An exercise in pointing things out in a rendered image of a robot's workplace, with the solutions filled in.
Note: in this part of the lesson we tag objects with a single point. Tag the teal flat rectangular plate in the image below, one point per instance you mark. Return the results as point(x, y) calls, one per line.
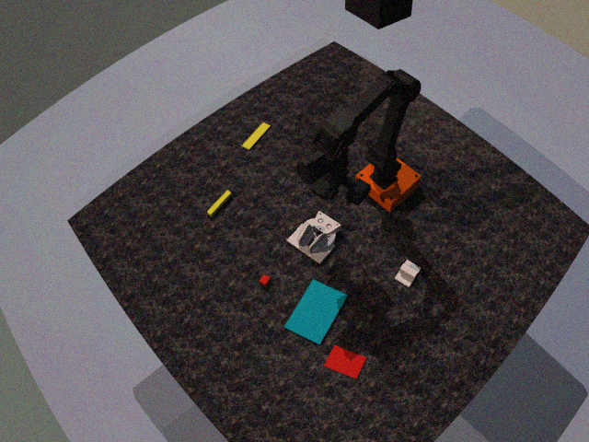
point(316, 311)

